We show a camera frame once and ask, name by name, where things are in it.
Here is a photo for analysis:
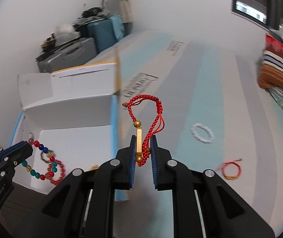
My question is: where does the striped orange pillow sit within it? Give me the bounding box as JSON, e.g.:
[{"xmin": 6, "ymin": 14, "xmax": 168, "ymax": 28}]
[{"xmin": 258, "ymin": 34, "xmax": 283, "ymax": 89}]

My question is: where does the multicolour bead bracelet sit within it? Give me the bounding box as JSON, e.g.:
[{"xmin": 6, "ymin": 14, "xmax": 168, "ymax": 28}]
[{"xmin": 21, "ymin": 138, "xmax": 58, "ymax": 181}]

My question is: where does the grey suitcase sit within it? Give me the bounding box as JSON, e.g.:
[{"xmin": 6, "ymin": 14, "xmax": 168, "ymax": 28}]
[{"xmin": 36, "ymin": 38, "xmax": 98, "ymax": 73}]

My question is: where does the beige curtain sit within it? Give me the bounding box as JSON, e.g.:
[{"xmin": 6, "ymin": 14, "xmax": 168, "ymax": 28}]
[{"xmin": 118, "ymin": 0, "xmax": 133, "ymax": 23}]

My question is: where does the white pink bead bracelet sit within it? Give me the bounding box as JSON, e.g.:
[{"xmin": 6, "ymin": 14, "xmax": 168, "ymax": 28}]
[{"xmin": 190, "ymin": 122, "xmax": 215, "ymax": 145}]

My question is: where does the striped bed sheet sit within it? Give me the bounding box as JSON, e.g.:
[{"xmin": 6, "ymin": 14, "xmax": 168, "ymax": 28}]
[{"xmin": 118, "ymin": 31, "xmax": 283, "ymax": 235}]

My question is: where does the brown wooden bead bracelet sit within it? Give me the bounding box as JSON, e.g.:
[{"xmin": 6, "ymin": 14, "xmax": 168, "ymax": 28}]
[{"xmin": 39, "ymin": 149, "xmax": 56, "ymax": 164}]

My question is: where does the teal suitcase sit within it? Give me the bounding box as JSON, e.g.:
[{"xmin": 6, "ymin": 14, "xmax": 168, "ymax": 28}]
[{"xmin": 73, "ymin": 15, "xmax": 124, "ymax": 53}]

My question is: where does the red cord bracelet tube charm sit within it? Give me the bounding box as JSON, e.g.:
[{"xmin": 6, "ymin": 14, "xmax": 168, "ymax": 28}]
[{"xmin": 121, "ymin": 94, "xmax": 166, "ymax": 168}]

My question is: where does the blue sky printed box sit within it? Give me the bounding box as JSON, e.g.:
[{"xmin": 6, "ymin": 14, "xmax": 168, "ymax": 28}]
[{"xmin": 9, "ymin": 61, "xmax": 130, "ymax": 203}]

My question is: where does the red bead bracelet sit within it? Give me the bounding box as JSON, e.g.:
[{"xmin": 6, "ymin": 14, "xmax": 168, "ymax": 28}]
[{"xmin": 46, "ymin": 159, "xmax": 66, "ymax": 186}]

